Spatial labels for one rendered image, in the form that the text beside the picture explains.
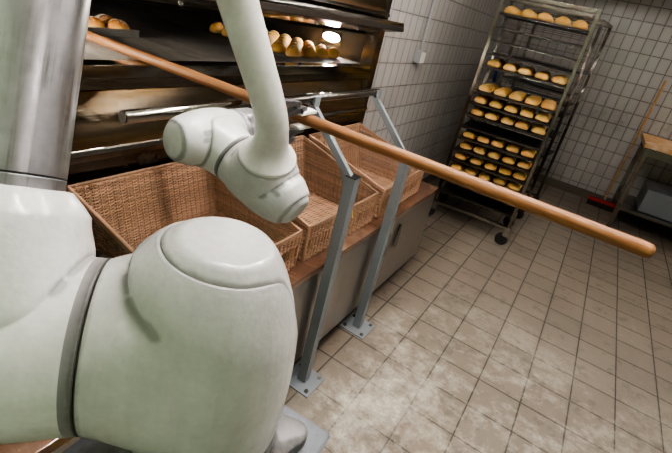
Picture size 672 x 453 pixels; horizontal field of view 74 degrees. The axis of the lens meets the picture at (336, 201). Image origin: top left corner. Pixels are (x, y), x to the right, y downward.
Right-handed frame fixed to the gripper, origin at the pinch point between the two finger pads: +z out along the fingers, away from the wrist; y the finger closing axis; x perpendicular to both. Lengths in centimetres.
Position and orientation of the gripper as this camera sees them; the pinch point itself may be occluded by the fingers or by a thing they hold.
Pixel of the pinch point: (303, 118)
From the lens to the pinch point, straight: 116.1
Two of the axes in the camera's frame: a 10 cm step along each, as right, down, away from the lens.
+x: 8.3, 3.8, -4.0
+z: 5.1, -2.5, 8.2
